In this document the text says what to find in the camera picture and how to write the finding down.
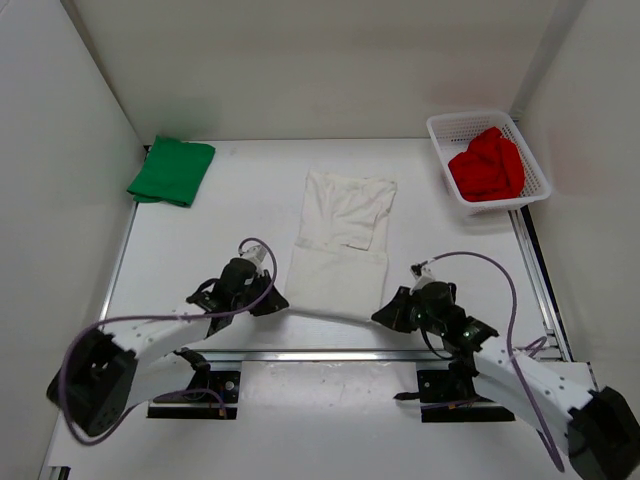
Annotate aluminium front rail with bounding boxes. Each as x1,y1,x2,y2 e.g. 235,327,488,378
199,349,441,362

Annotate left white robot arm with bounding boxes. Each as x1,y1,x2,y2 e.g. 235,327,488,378
46,257,288,446

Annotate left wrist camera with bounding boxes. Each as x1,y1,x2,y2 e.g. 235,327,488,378
238,245,267,268

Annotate white plastic basket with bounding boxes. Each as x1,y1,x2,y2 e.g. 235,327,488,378
426,110,552,216

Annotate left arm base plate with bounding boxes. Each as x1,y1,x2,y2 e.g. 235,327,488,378
147,362,241,421

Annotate aluminium left rail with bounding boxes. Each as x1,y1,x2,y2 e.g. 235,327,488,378
93,202,138,323

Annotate green t shirt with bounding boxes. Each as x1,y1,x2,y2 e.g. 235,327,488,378
127,136,216,208

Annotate white t shirt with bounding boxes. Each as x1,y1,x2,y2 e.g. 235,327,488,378
285,171,397,321

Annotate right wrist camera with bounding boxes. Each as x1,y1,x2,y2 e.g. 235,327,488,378
410,264,436,290

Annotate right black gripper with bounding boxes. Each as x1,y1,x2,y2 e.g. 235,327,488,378
373,287,445,337

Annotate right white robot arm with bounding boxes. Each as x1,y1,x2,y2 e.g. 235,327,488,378
372,282,639,479

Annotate red cloth in basket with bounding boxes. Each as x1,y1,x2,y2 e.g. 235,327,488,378
448,127,526,202

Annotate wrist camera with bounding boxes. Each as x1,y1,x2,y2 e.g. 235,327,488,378
238,245,267,268
410,264,436,290

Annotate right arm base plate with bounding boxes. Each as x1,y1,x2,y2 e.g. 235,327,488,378
417,369,515,424

